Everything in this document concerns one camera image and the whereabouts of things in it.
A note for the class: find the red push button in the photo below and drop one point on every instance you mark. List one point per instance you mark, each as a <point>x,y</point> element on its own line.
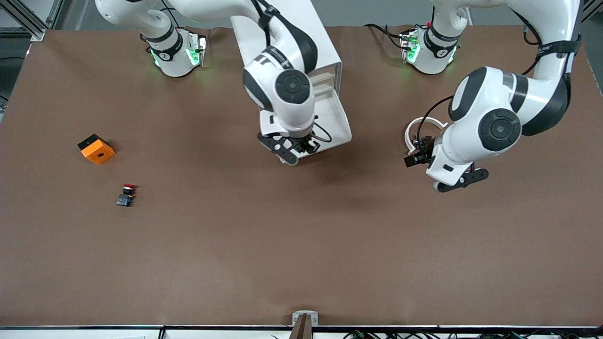
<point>125,197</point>

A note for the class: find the white table frame rail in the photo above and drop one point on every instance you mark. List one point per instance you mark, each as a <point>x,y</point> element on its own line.
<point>70,334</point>

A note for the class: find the grey metal table bracket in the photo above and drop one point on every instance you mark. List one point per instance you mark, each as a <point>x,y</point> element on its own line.
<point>296,316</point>

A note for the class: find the orange and black button box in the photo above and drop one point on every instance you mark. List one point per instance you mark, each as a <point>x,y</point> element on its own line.
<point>98,153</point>

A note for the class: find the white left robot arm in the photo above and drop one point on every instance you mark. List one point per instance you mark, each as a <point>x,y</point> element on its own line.
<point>499,127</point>

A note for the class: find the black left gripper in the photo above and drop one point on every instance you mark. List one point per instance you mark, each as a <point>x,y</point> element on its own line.
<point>422,149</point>

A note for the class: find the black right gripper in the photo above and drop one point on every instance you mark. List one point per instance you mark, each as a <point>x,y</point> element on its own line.
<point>306,142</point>

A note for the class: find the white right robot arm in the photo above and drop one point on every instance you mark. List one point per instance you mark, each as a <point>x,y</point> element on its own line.
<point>287,87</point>

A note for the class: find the aluminium frame profile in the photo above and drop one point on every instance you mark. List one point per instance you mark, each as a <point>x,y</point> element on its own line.
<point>28,21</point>
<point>592,8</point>

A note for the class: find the brown wedge camera post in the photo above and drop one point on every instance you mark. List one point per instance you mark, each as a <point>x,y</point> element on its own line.
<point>302,329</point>

